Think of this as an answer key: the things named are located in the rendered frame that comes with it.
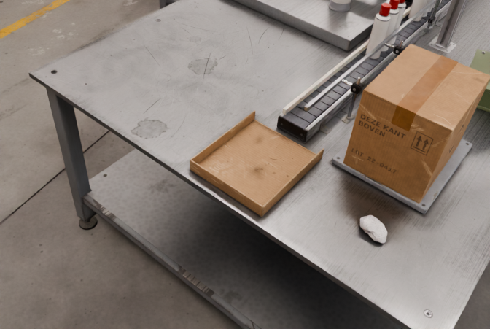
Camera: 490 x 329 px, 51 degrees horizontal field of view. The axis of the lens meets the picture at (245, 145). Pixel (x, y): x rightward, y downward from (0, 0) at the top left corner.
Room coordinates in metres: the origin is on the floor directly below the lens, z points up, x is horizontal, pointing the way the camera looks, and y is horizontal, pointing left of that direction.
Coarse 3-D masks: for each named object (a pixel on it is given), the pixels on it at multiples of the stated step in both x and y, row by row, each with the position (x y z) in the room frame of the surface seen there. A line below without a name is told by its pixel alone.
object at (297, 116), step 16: (448, 0) 2.13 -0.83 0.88; (400, 32) 1.81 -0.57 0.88; (352, 64) 1.55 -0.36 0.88; (368, 64) 1.56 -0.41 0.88; (352, 80) 1.46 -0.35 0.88; (336, 96) 1.36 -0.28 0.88; (288, 112) 1.25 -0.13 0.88; (304, 112) 1.26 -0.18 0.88; (320, 112) 1.26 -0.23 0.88; (304, 128) 1.18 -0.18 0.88
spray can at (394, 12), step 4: (392, 0) 1.67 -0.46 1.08; (396, 0) 1.66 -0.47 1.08; (392, 4) 1.66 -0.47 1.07; (396, 4) 1.66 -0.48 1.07; (392, 8) 1.66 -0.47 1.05; (396, 8) 1.66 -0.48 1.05; (392, 12) 1.65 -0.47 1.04; (396, 12) 1.66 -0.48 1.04; (392, 16) 1.65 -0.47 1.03; (396, 16) 1.66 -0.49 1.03; (392, 20) 1.65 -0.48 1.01; (396, 20) 1.66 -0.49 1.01; (392, 24) 1.65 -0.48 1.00; (388, 28) 1.65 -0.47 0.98; (392, 28) 1.66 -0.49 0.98; (388, 32) 1.65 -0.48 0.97; (392, 32) 1.66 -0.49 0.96; (384, 48) 1.65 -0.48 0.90; (384, 52) 1.65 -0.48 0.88
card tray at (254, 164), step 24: (216, 144) 1.10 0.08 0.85; (240, 144) 1.13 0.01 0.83; (264, 144) 1.14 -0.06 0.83; (288, 144) 1.15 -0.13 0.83; (192, 168) 1.01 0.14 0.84; (216, 168) 1.03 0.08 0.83; (240, 168) 1.03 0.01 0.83; (264, 168) 1.04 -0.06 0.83; (288, 168) 1.05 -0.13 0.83; (240, 192) 0.91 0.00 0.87; (264, 192) 0.95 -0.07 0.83
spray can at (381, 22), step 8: (384, 8) 1.61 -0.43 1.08; (376, 16) 1.62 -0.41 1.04; (384, 16) 1.61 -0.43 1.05; (376, 24) 1.60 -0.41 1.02; (384, 24) 1.60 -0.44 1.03; (376, 32) 1.60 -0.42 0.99; (384, 32) 1.60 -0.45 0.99; (376, 40) 1.60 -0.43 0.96; (368, 48) 1.61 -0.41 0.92; (376, 56) 1.60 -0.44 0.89
